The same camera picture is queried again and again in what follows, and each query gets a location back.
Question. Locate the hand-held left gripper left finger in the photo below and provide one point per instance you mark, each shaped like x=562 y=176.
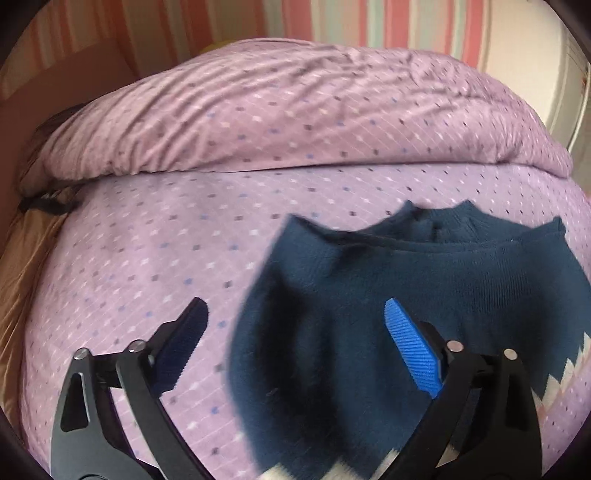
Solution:
x=178 y=341

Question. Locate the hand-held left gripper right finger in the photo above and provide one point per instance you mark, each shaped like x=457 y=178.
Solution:
x=415 y=350

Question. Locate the navy diamond-band knit sweater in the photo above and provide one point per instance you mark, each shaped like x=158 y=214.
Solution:
x=323 y=323

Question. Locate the bed with purple dotted sheet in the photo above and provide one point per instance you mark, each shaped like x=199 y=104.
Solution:
x=138 y=258

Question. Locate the tan pillow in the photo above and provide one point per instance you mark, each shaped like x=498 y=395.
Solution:
x=23 y=300

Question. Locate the purple dotted duvet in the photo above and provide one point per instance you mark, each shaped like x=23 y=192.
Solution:
x=277 y=106

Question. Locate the pink padded headboard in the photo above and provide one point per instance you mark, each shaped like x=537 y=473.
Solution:
x=69 y=74

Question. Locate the yellow object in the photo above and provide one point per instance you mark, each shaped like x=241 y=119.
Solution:
x=214 y=46

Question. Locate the white floral wardrobe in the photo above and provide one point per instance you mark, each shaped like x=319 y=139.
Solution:
x=554 y=83

